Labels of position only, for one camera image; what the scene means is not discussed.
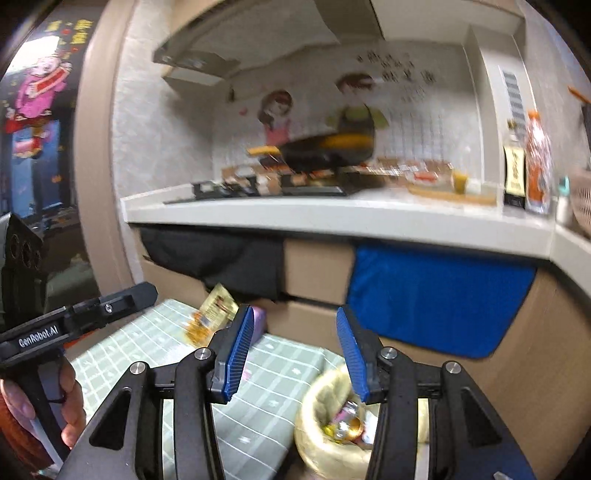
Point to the silver wrapper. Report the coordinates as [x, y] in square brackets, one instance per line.
[346, 413]

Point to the person's left hand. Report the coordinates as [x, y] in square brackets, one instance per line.
[74, 406]

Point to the black cloth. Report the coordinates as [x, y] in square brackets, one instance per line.
[212, 258]

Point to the yellow white wrapper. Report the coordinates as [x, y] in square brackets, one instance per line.
[337, 434]

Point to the green checkered tablecloth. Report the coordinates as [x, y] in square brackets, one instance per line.
[272, 369]

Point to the pink window sticker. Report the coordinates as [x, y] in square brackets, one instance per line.
[41, 92]

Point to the gas stove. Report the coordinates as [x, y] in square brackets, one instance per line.
[258, 189]

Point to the dark sauce bottle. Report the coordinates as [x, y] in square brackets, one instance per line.
[515, 175]

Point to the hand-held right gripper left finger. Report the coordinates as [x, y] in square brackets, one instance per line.
[238, 350]

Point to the orange capped plastic bottle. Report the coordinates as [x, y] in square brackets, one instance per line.
[539, 166]

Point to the waste bin with yellow bag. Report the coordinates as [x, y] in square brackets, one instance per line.
[314, 406]

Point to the small yellow cup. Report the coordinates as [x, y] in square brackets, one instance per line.
[461, 182]

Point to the pink plastic basket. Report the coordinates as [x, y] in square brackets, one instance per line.
[582, 198]

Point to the kitchen counter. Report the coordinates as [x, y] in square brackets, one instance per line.
[323, 217]

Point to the yellow snack packet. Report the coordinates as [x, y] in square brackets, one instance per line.
[214, 309]

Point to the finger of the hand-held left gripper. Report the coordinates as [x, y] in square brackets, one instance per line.
[120, 302]

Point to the small white green-capped bottle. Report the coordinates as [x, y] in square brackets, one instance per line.
[564, 203]

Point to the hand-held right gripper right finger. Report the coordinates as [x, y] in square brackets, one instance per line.
[353, 355]

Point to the wooden cutting board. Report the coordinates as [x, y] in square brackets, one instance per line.
[461, 196]

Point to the range hood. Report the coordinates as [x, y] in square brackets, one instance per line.
[258, 32]

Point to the blue towel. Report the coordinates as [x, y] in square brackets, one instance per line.
[434, 295]

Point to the beige kitchen cabinet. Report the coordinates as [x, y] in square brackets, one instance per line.
[314, 270]

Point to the small pink packet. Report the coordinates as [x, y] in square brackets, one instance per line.
[259, 321]

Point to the cartoon wall poster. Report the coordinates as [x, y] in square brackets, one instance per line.
[415, 129]

